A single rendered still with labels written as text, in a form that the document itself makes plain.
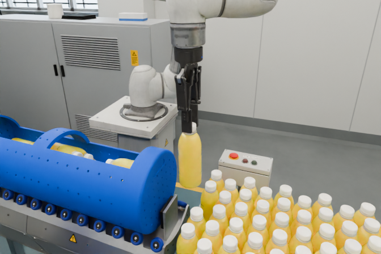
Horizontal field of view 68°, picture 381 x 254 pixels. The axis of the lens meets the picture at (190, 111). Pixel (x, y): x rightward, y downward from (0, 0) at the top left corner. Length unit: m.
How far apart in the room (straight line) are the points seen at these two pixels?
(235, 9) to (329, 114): 3.19
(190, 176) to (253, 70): 2.92
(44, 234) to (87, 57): 2.01
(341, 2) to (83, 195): 3.17
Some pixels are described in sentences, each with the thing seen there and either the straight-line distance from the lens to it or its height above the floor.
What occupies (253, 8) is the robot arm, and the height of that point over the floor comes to 1.68.
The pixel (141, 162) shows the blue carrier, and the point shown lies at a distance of 0.92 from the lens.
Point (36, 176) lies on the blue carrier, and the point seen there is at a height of 1.14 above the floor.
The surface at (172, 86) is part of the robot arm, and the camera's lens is 1.60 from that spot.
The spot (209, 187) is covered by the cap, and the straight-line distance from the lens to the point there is 1.02.
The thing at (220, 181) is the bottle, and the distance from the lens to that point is 1.09.
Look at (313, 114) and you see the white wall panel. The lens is 3.83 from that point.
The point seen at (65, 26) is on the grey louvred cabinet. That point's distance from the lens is 3.11.
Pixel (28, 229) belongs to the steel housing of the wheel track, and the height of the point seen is 0.85.
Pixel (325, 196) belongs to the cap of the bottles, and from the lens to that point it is 1.07.
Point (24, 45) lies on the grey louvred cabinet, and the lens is 3.56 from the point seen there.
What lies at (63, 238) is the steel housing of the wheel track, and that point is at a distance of 1.26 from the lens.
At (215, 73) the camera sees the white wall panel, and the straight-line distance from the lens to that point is 3.79.
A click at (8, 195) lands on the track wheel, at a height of 0.97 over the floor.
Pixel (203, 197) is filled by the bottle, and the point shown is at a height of 1.05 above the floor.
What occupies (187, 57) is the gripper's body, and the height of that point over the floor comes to 1.57.
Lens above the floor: 1.72
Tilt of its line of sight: 23 degrees down
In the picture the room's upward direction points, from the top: straight up
